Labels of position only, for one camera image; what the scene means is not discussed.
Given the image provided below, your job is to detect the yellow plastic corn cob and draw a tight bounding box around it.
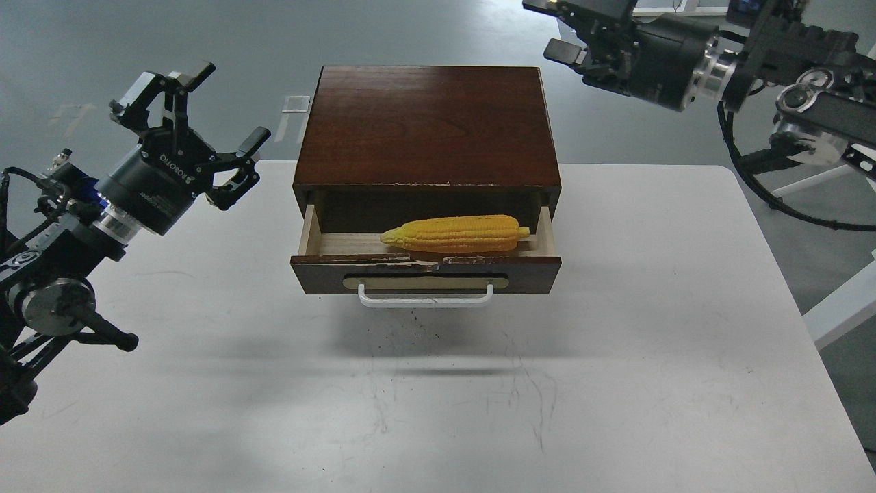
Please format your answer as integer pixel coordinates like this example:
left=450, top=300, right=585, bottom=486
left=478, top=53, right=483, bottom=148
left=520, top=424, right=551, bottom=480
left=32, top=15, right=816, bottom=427
left=381, top=214, right=530, bottom=253

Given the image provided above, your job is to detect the dark wooden drawer cabinet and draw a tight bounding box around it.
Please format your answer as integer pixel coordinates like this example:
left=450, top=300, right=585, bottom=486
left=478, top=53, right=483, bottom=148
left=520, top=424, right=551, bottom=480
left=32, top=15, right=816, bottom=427
left=293, top=66, right=561, bottom=233

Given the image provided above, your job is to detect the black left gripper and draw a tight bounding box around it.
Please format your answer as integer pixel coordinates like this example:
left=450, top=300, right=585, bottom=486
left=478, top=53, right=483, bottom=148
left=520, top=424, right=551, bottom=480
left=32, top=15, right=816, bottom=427
left=96, top=62, right=271, bottom=236

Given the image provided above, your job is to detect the white desk frame base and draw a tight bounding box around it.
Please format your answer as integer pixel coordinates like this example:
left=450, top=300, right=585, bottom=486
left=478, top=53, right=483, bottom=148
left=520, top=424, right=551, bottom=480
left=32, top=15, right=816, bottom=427
left=632, top=0, right=730, bottom=18

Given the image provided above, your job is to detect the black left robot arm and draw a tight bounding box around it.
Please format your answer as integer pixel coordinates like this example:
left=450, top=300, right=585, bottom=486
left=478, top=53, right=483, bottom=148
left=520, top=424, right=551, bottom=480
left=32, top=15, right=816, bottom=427
left=1, top=63, right=270, bottom=423

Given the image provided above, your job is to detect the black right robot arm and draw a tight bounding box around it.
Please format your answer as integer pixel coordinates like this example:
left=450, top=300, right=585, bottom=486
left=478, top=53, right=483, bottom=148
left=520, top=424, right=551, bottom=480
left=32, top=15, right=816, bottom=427
left=523, top=1, right=874, bottom=178

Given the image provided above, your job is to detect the wooden drawer with white handle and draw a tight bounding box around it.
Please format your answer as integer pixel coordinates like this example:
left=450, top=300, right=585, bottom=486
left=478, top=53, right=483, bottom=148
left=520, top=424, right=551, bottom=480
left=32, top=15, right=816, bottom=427
left=290, top=190, right=561, bottom=299

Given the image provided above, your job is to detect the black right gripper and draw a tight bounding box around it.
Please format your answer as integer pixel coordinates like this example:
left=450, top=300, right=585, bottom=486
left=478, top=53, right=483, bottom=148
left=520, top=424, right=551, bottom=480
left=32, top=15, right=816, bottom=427
left=523, top=1, right=719, bottom=112

